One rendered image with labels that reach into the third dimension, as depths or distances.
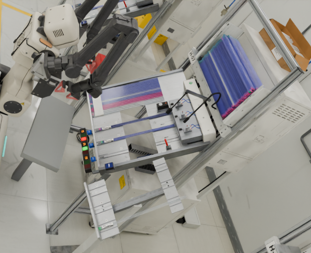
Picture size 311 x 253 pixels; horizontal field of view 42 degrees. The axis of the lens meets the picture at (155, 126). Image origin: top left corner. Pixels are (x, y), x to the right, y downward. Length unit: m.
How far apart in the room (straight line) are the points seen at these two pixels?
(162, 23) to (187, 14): 0.23
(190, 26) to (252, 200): 1.76
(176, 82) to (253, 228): 1.80
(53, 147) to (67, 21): 0.85
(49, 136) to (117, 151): 0.44
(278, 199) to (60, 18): 2.61
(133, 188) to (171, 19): 1.59
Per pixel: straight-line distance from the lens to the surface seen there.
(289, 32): 3.00
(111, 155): 2.55
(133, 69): 3.90
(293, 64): 2.29
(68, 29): 2.14
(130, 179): 2.76
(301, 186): 3.81
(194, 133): 2.51
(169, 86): 2.86
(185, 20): 3.68
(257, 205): 4.06
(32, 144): 2.55
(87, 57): 2.06
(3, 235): 2.88
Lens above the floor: 2.41
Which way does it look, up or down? 33 degrees down
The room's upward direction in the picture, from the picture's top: 44 degrees clockwise
